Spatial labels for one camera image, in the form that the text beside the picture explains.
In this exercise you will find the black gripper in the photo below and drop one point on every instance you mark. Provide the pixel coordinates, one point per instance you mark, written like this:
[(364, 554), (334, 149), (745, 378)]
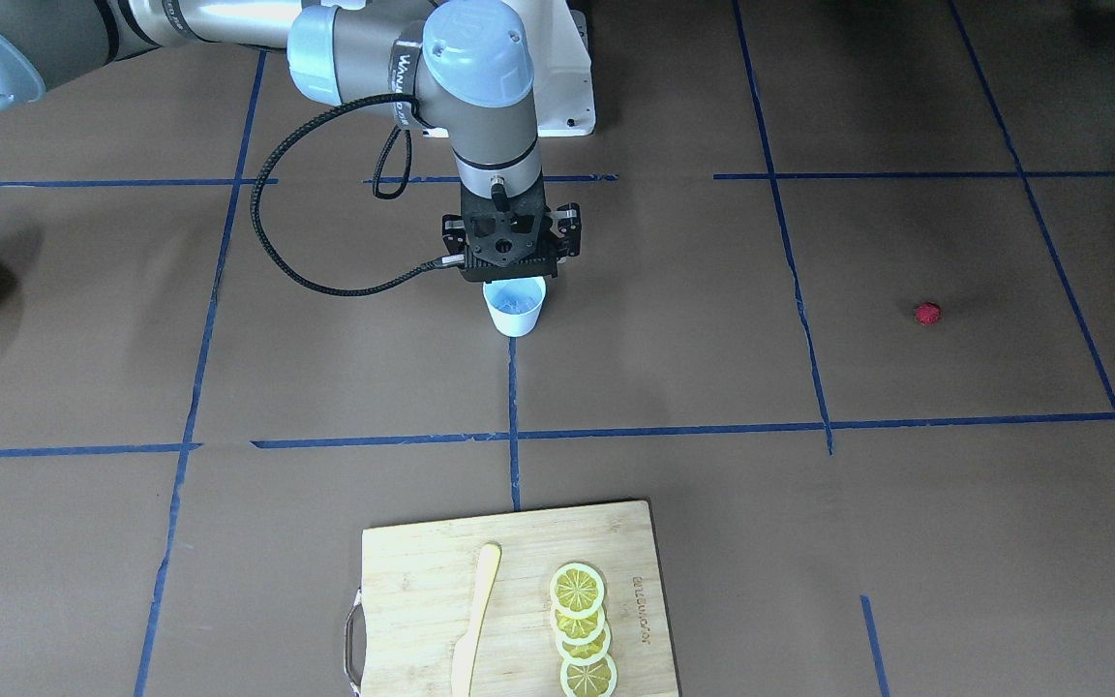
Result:
[(452, 235)]

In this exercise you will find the red strawberry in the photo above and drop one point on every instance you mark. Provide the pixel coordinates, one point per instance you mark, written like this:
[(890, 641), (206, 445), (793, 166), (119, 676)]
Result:
[(928, 313)]

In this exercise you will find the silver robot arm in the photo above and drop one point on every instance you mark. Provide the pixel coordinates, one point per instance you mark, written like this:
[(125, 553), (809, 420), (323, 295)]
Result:
[(492, 76)]

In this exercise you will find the light blue paper cup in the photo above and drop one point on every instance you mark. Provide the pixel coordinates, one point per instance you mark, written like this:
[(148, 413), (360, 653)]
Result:
[(515, 305)]

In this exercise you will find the lemon slice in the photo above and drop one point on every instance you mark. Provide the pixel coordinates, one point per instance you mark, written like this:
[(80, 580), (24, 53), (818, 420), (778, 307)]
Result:
[(597, 648), (577, 590), (598, 678), (578, 631)]

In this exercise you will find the wooden cutting board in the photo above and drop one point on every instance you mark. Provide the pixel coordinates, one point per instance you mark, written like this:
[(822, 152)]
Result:
[(417, 582)]

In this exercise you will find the yellow plastic knife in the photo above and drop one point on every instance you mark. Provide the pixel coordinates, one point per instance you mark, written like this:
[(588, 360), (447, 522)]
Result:
[(465, 649)]

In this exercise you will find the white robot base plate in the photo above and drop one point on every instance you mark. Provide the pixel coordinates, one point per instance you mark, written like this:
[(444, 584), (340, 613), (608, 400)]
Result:
[(559, 34)]

